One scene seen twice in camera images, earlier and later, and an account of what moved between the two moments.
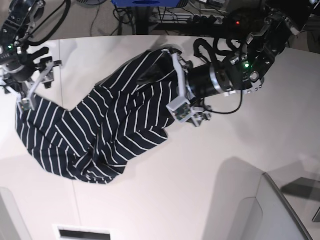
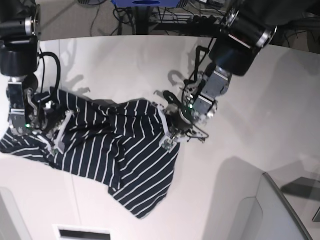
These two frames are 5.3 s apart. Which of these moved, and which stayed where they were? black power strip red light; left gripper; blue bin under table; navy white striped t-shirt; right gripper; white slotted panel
Moved: right gripper; left gripper; navy white striped t-shirt
Stayed: white slotted panel; black power strip red light; blue bin under table
